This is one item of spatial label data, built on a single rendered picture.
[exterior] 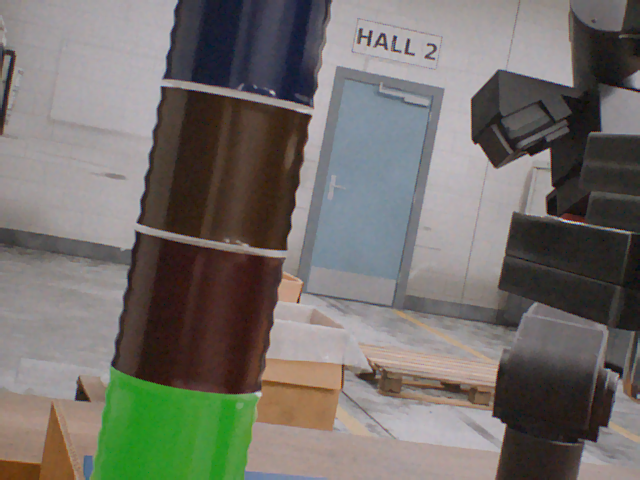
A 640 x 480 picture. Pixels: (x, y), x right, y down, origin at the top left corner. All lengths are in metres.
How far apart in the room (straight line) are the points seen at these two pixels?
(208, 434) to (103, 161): 11.02
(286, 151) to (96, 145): 11.01
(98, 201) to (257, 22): 11.04
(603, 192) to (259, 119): 0.27
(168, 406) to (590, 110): 0.61
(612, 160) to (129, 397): 0.31
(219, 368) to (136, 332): 0.02
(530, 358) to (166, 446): 0.66
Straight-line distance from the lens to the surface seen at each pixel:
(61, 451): 0.70
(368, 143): 11.67
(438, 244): 11.96
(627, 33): 0.55
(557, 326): 0.95
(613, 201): 0.52
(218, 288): 0.28
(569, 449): 0.96
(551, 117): 0.84
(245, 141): 0.28
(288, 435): 1.12
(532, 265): 0.52
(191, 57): 0.28
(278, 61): 0.28
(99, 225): 11.33
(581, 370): 0.92
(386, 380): 6.78
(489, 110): 0.84
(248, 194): 0.28
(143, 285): 0.29
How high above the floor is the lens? 1.14
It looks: 3 degrees down
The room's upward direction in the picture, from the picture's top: 11 degrees clockwise
